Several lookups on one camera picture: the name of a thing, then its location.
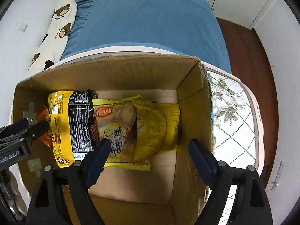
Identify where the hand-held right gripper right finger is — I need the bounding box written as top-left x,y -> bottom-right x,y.
188,138 -> 274,225

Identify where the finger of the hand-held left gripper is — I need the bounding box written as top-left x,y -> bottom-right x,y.
0,118 -> 29,146
21,120 -> 50,149

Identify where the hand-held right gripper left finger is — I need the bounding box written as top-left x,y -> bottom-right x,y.
25,138 -> 112,225

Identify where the orange snack packet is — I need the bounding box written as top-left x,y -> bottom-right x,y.
36,106 -> 53,149

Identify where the yellow snack packet clear window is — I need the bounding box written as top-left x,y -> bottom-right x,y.
92,95 -> 152,171

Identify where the brown cardboard box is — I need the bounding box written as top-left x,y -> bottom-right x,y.
13,54 -> 217,225

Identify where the yellow snack packet dark print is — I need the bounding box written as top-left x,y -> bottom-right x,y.
48,90 -> 78,168

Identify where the black striped snack packet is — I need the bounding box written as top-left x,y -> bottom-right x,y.
68,89 -> 97,153

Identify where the plain yellow snack packet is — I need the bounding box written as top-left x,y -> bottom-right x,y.
132,100 -> 180,155

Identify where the bear print pillow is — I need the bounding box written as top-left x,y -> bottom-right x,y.
28,0 -> 78,72

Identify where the blue bed sheet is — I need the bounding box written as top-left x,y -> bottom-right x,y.
60,0 -> 232,75

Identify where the white wardrobe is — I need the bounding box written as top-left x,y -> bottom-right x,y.
199,0 -> 280,30

